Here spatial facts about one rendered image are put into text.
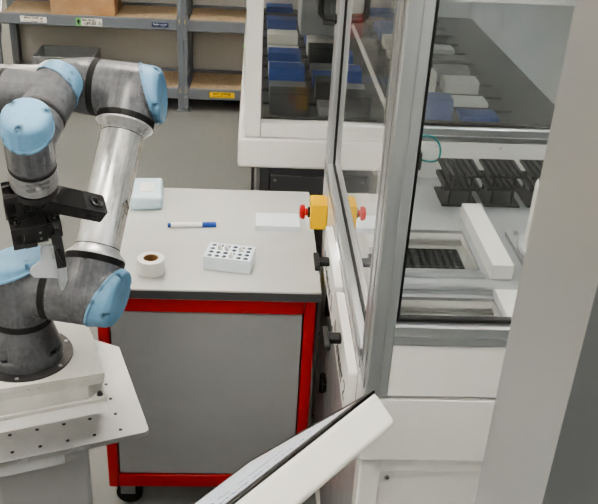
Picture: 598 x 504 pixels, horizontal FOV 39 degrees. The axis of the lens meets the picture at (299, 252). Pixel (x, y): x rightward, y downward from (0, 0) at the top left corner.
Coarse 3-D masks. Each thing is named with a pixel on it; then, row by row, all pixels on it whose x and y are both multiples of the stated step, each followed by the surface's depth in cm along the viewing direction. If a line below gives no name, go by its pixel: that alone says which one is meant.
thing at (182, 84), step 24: (0, 0) 542; (24, 0) 561; (48, 0) 562; (192, 0) 567; (0, 24) 529; (48, 24) 526; (72, 24) 527; (96, 24) 527; (120, 24) 528; (144, 24) 528; (168, 24) 529; (192, 24) 529; (216, 24) 530; (240, 24) 530; (0, 48) 532; (192, 48) 580; (168, 72) 585; (192, 72) 588; (216, 72) 589; (240, 72) 590; (168, 96) 551; (192, 96) 551; (216, 96) 552; (240, 96) 552
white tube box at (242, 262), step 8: (208, 248) 221; (216, 248) 221; (224, 248) 221; (232, 248) 221; (248, 248) 222; (208, 256) 217; (216, 256) 218; (224, 256) 218; (240, 256) 218; (248, 256) 218; (208, 264) 217; (216, 264) 217; (224, 264) 217; (232, 264) 216; (240, 264) 216; (248, 264) 216; (240, 272) 217; (248, 272) 217
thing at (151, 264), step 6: (144, 252) 216; (150, 252) 217; (156, 252) 217; (138, 258) 213; (144, 258) 214; (150, 258) 216; (156, 258) 216; (162, 258) 214; (138, 264) 213; (144, 264) 211; (150, 264) 211; (156, 264) 212; (162, 264) 213; (138, 270) 214; (144, 270) 212; (150, 270) 212; (156, 270) 212; (162, 270) 214; (144, 276) 213; (150, 276) 213; (156, 276) 213
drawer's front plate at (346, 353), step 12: (336, 300) 178; (336, 312) 177; (336, 324) 176; (348, 324) 168; (348, 336) 164; (348, 348) 160; (336, 360) 175; (348, 360) 157; (348, 372) 154; (348, 384) 155; (348, 396) 156
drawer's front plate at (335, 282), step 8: (328, 232) 203; (328, 240) 200; (328, 248) 198; (336, 248) 197; (328, 256) 198; (336, 256) 193; (336, 264) 190; (328, 272) 197; (336, 272) 186; (328, 280) 196; (336, 280) 183; (328, 288) 196; (336, 288) 182; (328, 296) 195
